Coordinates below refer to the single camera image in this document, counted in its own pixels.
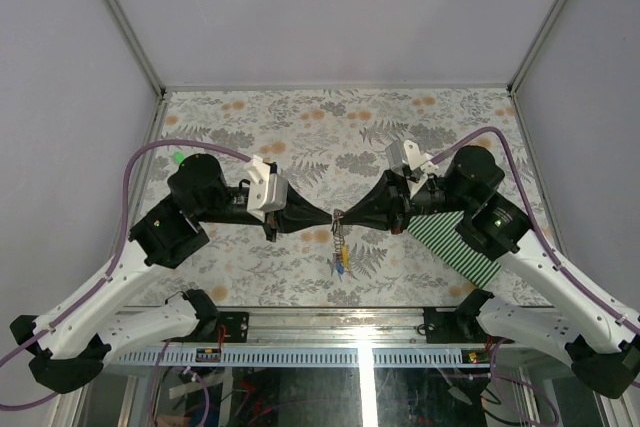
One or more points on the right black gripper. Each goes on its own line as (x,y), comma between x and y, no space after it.
(388,205)

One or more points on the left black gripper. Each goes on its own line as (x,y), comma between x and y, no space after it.
(299,213)

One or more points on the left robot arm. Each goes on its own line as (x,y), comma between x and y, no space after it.
(72,343)

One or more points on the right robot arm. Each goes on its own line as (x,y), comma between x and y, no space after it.
(595,335)

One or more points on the green striped cloth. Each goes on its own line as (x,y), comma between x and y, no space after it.
(437,233)

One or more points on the green tag key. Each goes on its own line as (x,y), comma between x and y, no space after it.
(178,157)

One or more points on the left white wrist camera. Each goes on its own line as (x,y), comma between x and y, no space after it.
(267,188)

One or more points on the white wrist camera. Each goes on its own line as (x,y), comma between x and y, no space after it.
(267,188)
(405,158)

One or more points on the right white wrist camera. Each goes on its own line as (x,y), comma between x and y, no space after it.
(405,158)

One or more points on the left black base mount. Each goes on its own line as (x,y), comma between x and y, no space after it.
(229,327)

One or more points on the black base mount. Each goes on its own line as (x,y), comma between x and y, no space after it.
(229,327)
(459,326)

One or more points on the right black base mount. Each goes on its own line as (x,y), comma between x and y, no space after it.
(459,326)

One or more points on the blue slotted cable duct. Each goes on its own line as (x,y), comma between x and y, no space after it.
(242,356)

